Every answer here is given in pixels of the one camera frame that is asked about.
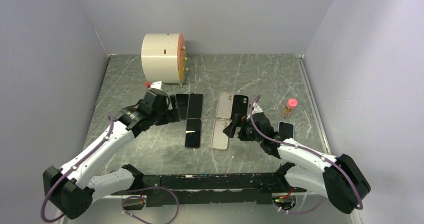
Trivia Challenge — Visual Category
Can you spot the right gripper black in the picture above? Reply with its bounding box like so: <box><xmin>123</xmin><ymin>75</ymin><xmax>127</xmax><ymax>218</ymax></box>
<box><xmin>223</xmin><ymin>114</ymin><xmax>264</xmax><ymax>143</ymax></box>

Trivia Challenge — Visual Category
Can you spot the pale pink phone case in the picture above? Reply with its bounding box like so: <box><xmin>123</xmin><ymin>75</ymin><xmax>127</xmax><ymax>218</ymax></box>
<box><xmin>211</xmin><ymin>119</ymin><xmax>229</xmax><ymax>150</ymax></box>

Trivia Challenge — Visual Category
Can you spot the black smartphone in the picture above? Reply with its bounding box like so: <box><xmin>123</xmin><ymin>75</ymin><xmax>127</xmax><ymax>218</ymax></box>
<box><xmin>187</xmin><ymin>93</ymin><xmax>204</xmax><ymax>119</ymax></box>

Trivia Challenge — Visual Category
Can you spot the phone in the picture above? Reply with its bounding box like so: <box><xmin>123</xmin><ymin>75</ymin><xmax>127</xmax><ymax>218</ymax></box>
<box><xmin>184</xmin><ymin>119</ymin><xmax>202</xmax><ymax>149</ymax></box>
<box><xmin>278</xmin><ymin>122</ymin><xmax>295</xmax><ymax>138</ymax></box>
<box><xmin>175</xmin><ymin>93</ymin><xmax>189</xmax><ymax>120</ymax></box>

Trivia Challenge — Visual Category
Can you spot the black phone case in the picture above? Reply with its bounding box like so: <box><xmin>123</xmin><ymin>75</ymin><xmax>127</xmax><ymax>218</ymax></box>
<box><xmin>230</xmin><ymin>94</ymin><xmax>249</xmax><ymax>119</ymax></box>

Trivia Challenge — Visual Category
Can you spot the beige phone case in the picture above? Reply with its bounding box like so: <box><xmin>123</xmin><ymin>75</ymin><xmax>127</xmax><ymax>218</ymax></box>
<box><xmin>215</xmin><ymin>92</ymin><xmax>233</xmax><ymax>119</ymax></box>

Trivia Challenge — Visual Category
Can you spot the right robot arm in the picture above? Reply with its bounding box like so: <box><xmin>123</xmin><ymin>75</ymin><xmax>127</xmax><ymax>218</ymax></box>
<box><xmin>223</xmin><ymin>112</ymin><xmax>371</xmax><ymax>214</ymax></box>

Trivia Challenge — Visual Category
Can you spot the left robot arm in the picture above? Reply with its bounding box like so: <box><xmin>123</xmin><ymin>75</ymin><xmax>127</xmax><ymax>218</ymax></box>
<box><xmin>40</xmin><ymin>88</ymin><xmax>180</xmax><ymax>223</ymax></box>

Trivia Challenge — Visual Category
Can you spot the phone in blue case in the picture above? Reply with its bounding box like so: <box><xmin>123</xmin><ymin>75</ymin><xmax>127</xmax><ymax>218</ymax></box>
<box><xmin>278</xmin><ymin>122</ymin><xmax>295</xmax><ymax>138</ymax></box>

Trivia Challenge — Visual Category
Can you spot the white cylindrical drum device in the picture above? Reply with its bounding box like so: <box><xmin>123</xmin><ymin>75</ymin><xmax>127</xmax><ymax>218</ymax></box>
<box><xmin>140</xmin><ymin>33</ymin><xmax>188</xmax><ymax>86</ymax></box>

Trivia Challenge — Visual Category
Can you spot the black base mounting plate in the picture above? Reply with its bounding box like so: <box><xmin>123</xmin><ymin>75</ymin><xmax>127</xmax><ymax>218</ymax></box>
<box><xmin>112</xmin><ymin>173</ymin><xmax>304</xmax><ymax>207</ymax></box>

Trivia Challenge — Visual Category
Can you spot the pink capped small bottle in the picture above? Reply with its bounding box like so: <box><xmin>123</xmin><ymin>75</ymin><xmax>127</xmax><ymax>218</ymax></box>
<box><xmin>281</xmin><ymin>98</ymin><xmax>298</xmax><ymax>118</ymax></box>

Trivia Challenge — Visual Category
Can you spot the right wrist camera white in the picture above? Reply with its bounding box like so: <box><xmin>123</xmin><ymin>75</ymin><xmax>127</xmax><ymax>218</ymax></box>
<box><xmin>250</xmin><ymin>103</ymin><xmax>263</xmax><ymax>115</ymax></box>

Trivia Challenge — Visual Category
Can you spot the aluminium frame rail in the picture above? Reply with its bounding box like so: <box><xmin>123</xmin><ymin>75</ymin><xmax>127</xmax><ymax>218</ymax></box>
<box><xmin>52</xmin><ymin>193</ymin><xmax>364</xmax><ymax>224</ymax></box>

